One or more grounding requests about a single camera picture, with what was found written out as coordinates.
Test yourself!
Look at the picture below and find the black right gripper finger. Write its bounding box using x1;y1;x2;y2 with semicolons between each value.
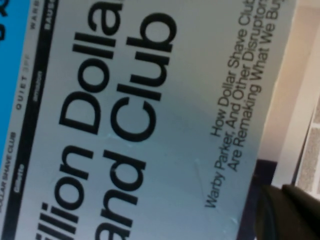
253;183;320;240

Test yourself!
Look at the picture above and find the blue grey Billion Dollar book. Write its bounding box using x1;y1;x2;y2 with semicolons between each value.
0;0;298;240

